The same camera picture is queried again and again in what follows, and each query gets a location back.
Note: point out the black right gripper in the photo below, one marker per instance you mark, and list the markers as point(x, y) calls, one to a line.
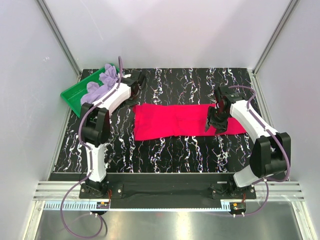
point(221, 128)

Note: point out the red t shirt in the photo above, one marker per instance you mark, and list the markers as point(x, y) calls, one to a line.
point(152, 121)

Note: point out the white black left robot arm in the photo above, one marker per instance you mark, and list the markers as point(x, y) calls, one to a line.
point(95, 129)

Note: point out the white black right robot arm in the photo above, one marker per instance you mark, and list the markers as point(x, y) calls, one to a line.
point(271, 150)

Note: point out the lavender t shirt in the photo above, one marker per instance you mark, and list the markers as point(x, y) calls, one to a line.
point(109, 89)

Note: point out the green plastic bin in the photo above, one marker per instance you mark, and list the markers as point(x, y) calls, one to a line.
point(73, 95)

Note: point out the right orange connector box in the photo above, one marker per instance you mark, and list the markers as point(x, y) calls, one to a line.
point(238, 209)

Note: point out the left small circuit board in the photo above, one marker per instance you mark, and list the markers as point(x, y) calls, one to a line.
point(104, 205)

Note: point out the aluminium frame profile right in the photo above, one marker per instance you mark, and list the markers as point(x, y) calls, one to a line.
point(275, 34)

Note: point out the aluminium frame profile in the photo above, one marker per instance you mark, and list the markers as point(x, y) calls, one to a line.
point(275, 34)
point(58, 35)

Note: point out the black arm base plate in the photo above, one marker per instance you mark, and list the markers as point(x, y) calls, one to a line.
point(168, 187)

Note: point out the aluminium frame profile left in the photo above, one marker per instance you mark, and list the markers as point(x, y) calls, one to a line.
point(58, 35)

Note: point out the aluminium front rail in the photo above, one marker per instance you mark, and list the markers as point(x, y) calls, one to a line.
point(289, 191)

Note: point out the grey slotted cable duct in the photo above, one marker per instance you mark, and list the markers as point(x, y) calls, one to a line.
point(138, 206)

